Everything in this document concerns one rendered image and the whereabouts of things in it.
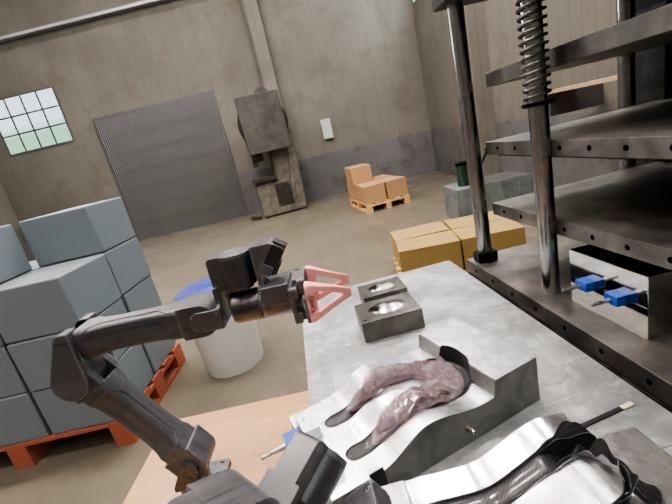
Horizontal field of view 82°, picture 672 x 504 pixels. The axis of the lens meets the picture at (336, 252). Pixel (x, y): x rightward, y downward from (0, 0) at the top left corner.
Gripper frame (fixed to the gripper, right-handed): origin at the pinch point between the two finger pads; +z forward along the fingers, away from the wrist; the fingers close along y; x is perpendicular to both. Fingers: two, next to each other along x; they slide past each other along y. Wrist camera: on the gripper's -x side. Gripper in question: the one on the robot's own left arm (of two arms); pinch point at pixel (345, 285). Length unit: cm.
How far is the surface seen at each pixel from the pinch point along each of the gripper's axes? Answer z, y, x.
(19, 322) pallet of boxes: -177, 131, 35
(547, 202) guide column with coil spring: 66, 54, 7
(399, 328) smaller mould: 14, 48, 37
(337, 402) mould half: -7.5, 14.3, 34.0
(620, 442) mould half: 40, -12, 32
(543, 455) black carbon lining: 24.4, -16.5, 26.9
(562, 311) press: 63, 43, 39
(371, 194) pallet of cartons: 73, 639, 85
